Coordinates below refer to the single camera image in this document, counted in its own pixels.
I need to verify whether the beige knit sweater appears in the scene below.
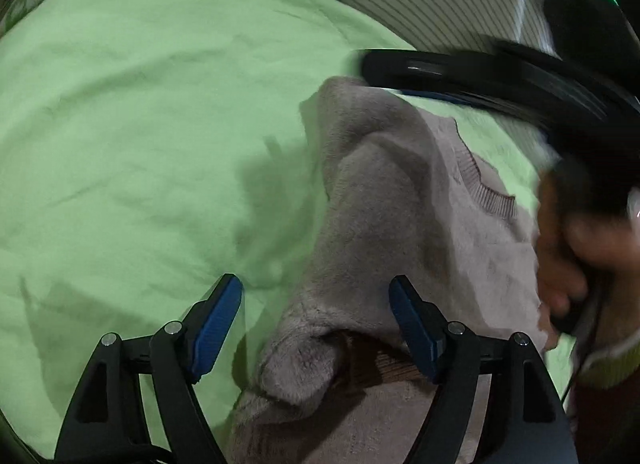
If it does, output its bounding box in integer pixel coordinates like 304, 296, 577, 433
228, 77, 547, 463

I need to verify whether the person's right hand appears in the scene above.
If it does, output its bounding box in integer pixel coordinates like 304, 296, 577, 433
535, 172, 639, 350

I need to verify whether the light green bed sheet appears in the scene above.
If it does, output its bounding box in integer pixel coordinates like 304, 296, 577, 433
0, 0, 576, 460

